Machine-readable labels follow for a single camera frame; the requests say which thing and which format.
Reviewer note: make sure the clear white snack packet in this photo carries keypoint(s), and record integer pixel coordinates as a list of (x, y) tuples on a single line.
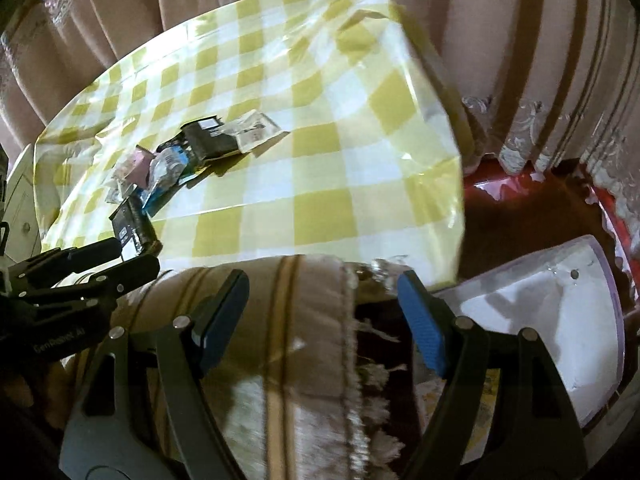
[(260, 132)]

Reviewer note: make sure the yellow white checked tablecloth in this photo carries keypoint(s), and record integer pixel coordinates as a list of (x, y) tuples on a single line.
[(325, 160)]

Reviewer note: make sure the pink snack packet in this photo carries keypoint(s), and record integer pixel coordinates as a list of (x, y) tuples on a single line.
[(137, 165)]

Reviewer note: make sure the large black snack packet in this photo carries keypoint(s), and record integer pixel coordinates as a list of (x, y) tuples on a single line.
[(135, 225)]

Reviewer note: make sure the clear plastic storage box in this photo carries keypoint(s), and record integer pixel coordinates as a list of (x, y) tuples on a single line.
[(525, 335)]

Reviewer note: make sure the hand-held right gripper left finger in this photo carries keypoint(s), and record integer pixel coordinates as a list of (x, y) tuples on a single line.
[(225, 320)]

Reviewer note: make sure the white lace curtain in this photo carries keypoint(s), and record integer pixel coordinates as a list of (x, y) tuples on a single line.
[(530, 135)]

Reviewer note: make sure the light blue snack packet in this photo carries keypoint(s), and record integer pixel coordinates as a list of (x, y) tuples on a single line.
[(170, 170)]

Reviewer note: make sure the striped fringed chair cover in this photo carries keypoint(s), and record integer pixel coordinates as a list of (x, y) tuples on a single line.
[(280, 385)]

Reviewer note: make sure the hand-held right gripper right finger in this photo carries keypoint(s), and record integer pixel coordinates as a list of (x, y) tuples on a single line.
[(425, 325)]

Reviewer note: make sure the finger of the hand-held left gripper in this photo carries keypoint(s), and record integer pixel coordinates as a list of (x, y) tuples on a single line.
[(75, 260), (110, 280)]

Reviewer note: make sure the white carved cabinet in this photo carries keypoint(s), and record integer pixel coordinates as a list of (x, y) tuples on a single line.
[(20, 200)]

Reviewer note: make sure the slim black snack packet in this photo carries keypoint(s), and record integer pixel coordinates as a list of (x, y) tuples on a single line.
[(210, 140)]

